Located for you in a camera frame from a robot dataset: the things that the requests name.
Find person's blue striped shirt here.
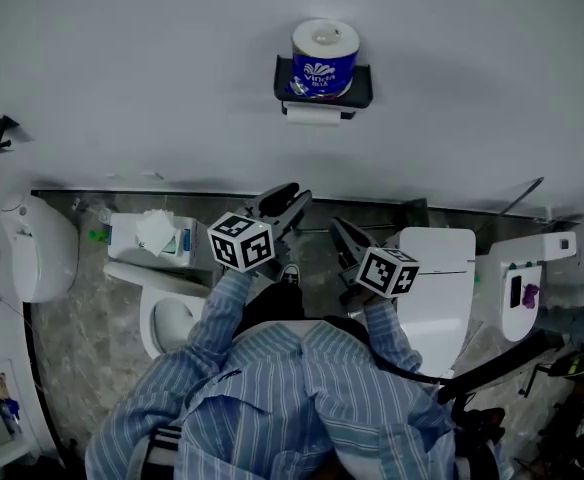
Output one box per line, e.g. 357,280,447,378
84,317,516,480

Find white open-lid toilet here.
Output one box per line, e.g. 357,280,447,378
102,211,213,362

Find black base with red part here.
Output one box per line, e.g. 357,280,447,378
449,392,507,447

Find thick black cable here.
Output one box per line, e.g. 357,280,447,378
369,352,456,385

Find black wall paper holder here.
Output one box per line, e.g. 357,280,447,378
272,55,374,120

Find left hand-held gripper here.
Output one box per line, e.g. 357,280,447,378
206,182,314,279

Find white toilet with square tank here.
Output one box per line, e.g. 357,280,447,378
475,231,578,344

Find person's left shoe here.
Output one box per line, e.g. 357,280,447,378
277,262,303,287

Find colourful picture card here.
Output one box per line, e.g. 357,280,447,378
0,372,23,437

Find black white-striped garment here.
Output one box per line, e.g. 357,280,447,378
144,425,183,467

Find black green-trimmed device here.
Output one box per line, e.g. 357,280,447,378
546,350,584,387

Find person's black trousers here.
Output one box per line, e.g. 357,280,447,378
234,281,373,342

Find toilet brush with green base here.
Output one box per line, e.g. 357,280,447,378
87,206,114,245

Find small black wall holder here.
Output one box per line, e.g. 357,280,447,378
0,114,22,154

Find person's left forearm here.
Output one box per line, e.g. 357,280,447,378
186,267,253,364

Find glass panel with black frame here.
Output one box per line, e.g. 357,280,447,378
474,176,546,237

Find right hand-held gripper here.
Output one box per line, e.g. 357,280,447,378
329,216,421,305

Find white closed-lid toilet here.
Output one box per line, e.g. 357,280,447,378
385,226,477,380

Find blue toilet paper roll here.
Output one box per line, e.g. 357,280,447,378
290,17,361,100

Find tissue pack with blue edge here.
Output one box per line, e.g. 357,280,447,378
135,208,197,260

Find person's right forearm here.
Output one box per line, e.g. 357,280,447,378
359,297,423,374

